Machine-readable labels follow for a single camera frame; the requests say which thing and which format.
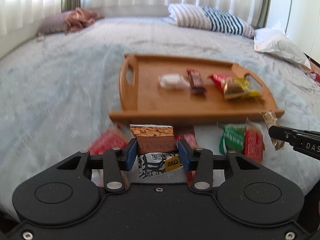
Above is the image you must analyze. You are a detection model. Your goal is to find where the beige nougat bar packet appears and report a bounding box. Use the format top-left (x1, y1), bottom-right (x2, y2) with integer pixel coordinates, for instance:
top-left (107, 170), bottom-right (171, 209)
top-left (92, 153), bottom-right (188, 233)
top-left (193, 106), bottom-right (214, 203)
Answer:
top-left (261, 111), bottom-right (285, 151)

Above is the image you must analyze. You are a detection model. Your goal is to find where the brown chocolate bar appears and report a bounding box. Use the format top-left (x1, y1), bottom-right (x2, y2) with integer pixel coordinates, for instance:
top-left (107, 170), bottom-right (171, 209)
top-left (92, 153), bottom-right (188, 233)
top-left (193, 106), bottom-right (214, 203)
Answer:
top-left (174, 126), bottom-right (198, 149)
top-left (187, 69), bottom-right (206, 96)

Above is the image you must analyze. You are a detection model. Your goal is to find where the green wasabi peas packet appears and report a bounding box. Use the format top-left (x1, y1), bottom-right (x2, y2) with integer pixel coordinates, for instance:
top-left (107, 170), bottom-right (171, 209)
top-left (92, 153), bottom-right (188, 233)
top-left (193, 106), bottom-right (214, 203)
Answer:
top-left (219, 124), bottom-right (246, 154)

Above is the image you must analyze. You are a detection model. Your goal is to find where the almond picture snack packet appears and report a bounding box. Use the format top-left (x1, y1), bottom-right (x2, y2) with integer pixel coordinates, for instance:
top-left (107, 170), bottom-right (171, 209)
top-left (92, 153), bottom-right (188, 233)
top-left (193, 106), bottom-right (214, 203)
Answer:
top-left (130, 125), bottom-right (182, 179)

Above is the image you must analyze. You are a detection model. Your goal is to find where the red clear cracker packet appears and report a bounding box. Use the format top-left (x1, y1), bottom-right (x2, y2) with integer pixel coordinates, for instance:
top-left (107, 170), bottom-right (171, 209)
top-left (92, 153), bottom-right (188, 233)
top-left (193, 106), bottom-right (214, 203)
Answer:
top-left (244, 118), bottom-right (265, 164)

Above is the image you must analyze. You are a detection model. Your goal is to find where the yellow snack packet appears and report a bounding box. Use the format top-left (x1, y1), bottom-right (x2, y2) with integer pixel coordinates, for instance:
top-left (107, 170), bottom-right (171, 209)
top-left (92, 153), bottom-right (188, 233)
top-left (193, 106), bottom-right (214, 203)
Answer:
top-left (223, 77), bottom-right (261, 100)

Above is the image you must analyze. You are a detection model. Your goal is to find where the red peanut snack packet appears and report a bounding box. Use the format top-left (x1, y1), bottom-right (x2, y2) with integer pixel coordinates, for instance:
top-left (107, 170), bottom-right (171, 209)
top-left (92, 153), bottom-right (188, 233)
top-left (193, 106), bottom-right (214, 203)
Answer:
top-left (208, 73), bottom-right (232, 95)

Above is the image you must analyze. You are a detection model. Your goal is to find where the white pastry packet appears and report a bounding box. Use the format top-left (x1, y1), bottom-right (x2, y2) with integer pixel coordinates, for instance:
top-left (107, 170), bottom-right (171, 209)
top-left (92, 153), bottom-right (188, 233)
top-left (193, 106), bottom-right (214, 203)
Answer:
top-left (158, 74), bottom-right (190, 90)

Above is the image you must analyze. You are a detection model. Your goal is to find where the wooden serving tray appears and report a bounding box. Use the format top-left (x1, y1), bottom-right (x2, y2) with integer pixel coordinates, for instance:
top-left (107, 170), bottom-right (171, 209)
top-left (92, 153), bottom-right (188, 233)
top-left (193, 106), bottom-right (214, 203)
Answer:
top-left (108, 53), bottom-right (286, 126)

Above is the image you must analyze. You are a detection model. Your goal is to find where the white pillow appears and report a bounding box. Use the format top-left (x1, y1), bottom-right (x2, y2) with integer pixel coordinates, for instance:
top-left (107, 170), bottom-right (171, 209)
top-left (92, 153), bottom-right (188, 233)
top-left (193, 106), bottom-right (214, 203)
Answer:
top-left (254, 21), bottom-right (311, 72)

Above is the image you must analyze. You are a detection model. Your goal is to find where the striped pillow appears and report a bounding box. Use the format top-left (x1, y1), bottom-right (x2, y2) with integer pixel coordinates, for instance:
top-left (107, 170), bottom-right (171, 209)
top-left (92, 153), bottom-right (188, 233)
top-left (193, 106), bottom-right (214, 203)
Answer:
top-left (168, 3), bottom-right (255, 38)

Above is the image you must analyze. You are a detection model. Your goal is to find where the pink crumpled cloth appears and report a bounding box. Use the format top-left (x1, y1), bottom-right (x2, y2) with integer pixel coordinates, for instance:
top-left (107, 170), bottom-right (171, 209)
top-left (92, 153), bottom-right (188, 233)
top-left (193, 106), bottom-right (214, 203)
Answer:
top-left (64, 8), bottom-right (104, 34)

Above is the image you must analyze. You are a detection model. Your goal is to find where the purple pillow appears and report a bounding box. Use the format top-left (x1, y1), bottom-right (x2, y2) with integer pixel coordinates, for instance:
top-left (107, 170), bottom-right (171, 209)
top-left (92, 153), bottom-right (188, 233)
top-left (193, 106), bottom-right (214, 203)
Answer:
top-left (36, 11), bottom-right (69, 36)

